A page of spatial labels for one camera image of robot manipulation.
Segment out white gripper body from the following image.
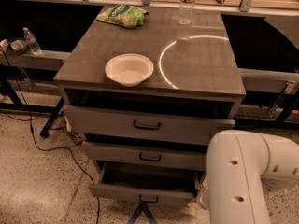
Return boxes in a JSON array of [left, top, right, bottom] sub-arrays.
[[195, 185, 209, 210]]

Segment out grey bottom drawer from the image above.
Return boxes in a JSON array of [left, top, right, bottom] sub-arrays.
[[90, 161, 205, 206]]

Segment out grey middle drawer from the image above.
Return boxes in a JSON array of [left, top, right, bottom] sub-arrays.
[[82, 141, 206, 171]]

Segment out white paper bowl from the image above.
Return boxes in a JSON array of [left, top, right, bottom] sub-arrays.
[[105, 53, 154, 87]]

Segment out black table leg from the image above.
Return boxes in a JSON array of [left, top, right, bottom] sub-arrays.
[[40, 98, 64, 138], [234, 117, 240, 130]]

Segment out grey side shelf right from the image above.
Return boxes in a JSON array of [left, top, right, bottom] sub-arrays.
[[238, 68, 299, 94]]

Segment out grey side shelf left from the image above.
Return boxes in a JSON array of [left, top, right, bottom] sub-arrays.
[[0, 50, 70, 71]]

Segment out green chip bag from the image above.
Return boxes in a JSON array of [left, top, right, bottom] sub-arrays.
[[96, 5, 149, 29]]

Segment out grey drawer cabinet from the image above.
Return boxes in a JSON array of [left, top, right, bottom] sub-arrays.
[[53, 5, 247, 185]]

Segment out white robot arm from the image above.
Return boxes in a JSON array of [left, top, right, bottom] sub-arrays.
[[196, 130, 299, 224]]

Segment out black table leg left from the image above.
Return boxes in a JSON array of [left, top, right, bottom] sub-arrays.
[[40, 98, 64, 138]]

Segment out small water bottle on shelf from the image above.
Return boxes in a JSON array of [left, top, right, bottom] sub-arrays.
[[22, 27, 42, 55]]

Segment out grey top drawer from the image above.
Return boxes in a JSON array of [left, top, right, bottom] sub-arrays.
[[64, 105, 235, 145]]

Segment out grey side shelf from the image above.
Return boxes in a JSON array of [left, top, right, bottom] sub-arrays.
[[238, 68, 299, 94], [0, 50, 70, 71]]

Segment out black table leg right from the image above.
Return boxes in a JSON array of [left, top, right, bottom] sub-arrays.
[[234, 117, 240, 130]]

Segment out clear water bottle on cabinet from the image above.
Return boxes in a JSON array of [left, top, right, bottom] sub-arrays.
[[178, 0, 195, 25]]

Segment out grey drawer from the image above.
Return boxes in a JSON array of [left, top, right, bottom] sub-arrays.
[[82, 141, 206, 171], [90, 161, 205, 206], [64, 105, 235, 145]]

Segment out black floor cable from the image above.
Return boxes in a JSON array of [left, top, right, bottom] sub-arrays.
[[0, 44, 101, 224]]

